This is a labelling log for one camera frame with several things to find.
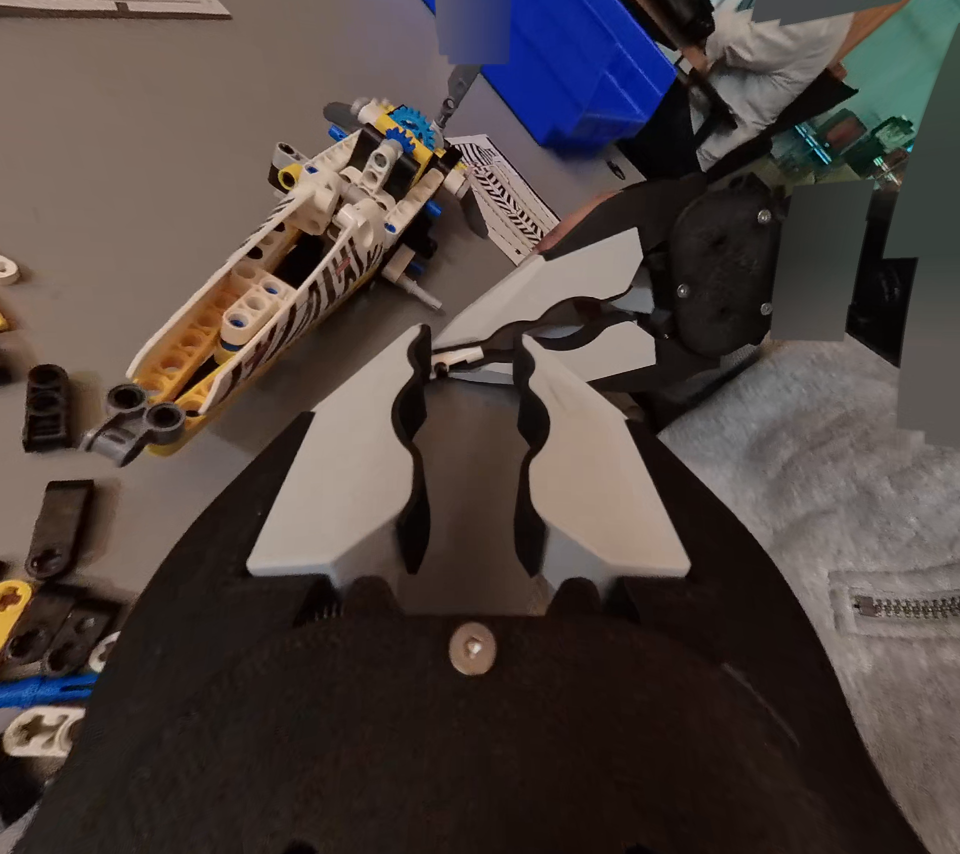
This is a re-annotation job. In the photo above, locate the small white lego piece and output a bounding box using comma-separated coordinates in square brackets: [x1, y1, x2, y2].
[431, 344, 485, 375]

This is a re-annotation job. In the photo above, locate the blue lego axle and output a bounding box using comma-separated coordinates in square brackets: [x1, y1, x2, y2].
[0, 674, 99, 709]

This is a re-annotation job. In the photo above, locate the black lego connector block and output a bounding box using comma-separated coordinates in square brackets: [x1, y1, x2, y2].
[22, 364, 76, 454]

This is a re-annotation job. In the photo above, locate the black thin lego beam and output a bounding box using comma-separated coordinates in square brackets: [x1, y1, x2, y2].
[24, 479, 97, 581]

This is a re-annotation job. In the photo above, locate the black short lego beam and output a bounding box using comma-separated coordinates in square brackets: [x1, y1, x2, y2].
[3, 591, 72, 668]
[45, 602, 117, 675]

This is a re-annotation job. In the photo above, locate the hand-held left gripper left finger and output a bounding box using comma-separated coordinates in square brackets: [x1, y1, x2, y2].
[246, 323, 435, 589]

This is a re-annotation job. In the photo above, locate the yellow lego piece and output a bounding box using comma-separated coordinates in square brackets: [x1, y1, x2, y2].
[0, 578, 35, 649]

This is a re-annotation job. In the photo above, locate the zebra striped lego model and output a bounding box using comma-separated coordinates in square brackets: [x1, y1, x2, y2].
[78, 65, 492, 469]

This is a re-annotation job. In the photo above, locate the blue plastic bin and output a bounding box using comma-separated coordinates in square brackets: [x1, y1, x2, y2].
[382, 0, 680, 154]

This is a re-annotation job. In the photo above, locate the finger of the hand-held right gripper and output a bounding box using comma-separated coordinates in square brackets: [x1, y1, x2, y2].
[442, 314, 663, 396]
[433, 226, 648, 354]

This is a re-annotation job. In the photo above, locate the zebra striped sticker sheet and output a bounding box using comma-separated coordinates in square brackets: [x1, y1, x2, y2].
[446, 134, 562, 266]

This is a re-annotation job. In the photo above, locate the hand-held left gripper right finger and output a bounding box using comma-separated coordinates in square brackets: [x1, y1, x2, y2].
[512, 335, 693, 589]

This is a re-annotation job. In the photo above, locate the white short lego beam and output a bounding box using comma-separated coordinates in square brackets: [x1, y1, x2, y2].
[0, 706, 85, 758]

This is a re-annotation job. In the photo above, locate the person's right hand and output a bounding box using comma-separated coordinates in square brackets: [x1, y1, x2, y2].
[541, 191, 625, 251]

